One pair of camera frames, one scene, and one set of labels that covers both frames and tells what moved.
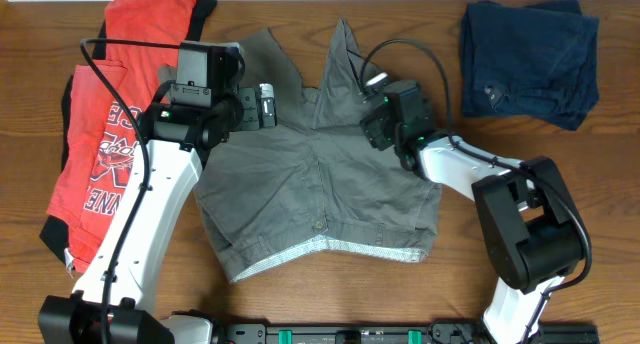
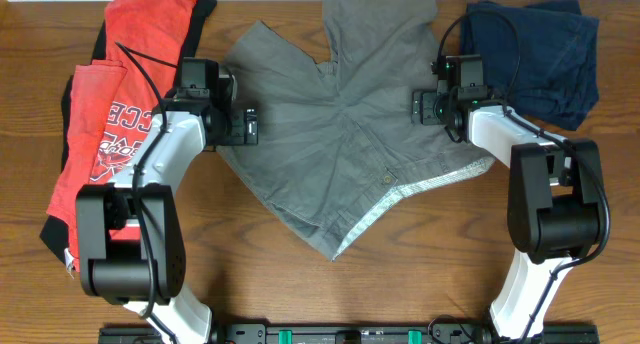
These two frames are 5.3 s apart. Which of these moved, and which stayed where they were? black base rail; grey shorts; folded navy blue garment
Moved: grey shorts
Stayed: folded navy blue garment; black base rail
